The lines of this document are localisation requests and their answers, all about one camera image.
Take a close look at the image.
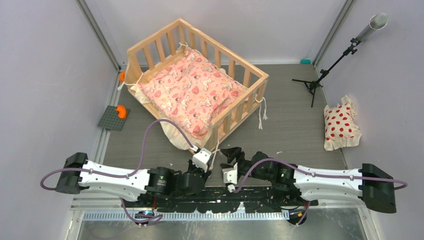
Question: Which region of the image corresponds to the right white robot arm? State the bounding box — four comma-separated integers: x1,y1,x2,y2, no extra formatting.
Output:
220,147,397,214

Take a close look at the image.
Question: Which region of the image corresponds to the grey building block plate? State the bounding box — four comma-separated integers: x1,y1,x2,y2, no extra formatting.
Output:
97,105,131,131

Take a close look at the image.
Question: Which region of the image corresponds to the microphone on black stand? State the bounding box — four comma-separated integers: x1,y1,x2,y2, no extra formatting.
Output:
292,13,389,108

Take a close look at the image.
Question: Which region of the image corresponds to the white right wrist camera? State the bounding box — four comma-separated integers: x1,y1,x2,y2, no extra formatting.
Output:
220,163,239,193

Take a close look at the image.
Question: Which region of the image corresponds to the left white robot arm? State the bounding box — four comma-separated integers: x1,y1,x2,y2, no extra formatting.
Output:
55,148,213,207

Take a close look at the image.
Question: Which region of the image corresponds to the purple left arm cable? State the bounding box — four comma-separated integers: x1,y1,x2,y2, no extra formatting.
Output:
39,118,200,227

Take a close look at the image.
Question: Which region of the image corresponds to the small teal block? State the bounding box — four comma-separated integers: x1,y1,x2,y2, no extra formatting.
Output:
300,59,311,65

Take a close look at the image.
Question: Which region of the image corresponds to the wooden slatted pet bed frame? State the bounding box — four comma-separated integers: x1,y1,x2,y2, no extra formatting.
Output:
122,18,269,150

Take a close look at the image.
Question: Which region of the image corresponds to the orange and green toy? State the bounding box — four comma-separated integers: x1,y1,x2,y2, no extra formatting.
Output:
119,71,126,83

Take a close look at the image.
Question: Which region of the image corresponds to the orange arch toy block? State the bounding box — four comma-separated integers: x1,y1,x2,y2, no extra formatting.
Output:
115,105,128,119

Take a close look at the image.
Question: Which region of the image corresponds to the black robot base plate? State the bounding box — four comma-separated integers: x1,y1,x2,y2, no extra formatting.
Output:
124,186,306,214

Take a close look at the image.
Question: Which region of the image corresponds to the white strawberry print pillow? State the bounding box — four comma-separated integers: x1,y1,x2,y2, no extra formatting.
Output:
323,95,362,151

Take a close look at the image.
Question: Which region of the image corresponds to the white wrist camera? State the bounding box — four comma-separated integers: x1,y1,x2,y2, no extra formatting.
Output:
220,163,239,193
192,148,212,172

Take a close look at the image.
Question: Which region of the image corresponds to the pink unicorn print cushion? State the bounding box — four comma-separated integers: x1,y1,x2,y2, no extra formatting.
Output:
120,44,268,153

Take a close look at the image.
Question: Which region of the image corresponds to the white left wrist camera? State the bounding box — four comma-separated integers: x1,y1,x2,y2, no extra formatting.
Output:
192,148,212,172

